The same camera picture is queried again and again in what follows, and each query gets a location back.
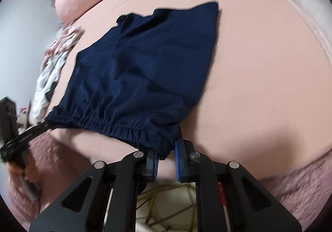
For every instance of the pink bed sheet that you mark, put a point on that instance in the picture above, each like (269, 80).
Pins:
(259, 79)

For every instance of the pink fuzzy blanket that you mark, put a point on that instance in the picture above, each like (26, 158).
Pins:
(298, 190)

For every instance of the white cloth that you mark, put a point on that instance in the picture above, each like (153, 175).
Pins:
(59, 48)

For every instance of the pale white blanket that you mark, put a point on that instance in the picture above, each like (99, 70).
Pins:
(311, 14)

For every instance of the person's left hand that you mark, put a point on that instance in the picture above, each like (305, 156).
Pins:
(29, 169)

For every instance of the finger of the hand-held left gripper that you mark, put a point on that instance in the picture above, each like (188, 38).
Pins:
(31, 134)

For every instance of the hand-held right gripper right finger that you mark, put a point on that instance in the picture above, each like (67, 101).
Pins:
(178, 162)

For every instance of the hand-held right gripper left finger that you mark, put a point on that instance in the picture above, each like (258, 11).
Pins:
(153, 167)

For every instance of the white line patterned mat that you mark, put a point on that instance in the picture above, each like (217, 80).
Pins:
(166, 203)

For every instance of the navy blue shorts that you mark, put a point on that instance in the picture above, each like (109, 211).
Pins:
(145, 66)

